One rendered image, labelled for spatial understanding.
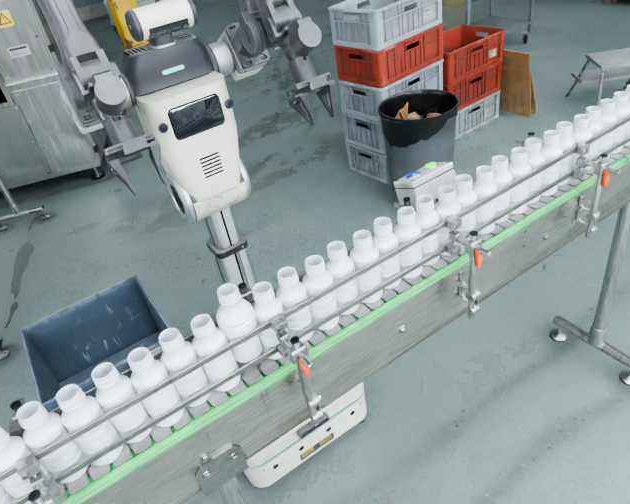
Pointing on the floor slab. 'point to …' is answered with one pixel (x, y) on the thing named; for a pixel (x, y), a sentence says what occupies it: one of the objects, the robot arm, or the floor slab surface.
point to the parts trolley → (501, 21)
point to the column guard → (124, 21)
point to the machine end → (28, 102)
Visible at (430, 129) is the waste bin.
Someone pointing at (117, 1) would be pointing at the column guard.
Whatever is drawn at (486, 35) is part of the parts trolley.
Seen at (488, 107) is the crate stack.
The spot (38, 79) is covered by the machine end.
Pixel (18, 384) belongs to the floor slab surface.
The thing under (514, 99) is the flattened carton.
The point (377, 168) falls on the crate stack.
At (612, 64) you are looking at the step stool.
